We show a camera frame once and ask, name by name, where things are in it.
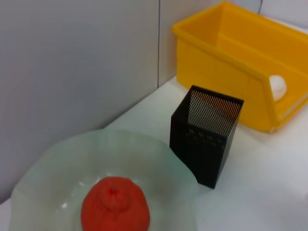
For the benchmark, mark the white paper ball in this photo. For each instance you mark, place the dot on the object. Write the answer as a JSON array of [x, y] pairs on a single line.
[[278, 87]]

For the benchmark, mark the yellow plastic bin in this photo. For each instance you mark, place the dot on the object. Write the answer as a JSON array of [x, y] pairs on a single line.
[[216, 60]]

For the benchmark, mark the black mesh pen holder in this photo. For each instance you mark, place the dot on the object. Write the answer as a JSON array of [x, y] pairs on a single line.
[[199, 156]]

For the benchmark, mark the orange fruit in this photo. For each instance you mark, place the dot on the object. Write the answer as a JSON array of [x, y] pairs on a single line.
[[115, 207]]

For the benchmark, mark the pale green glass fruit bowl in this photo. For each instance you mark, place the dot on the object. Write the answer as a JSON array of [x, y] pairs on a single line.
[[60, 163]]

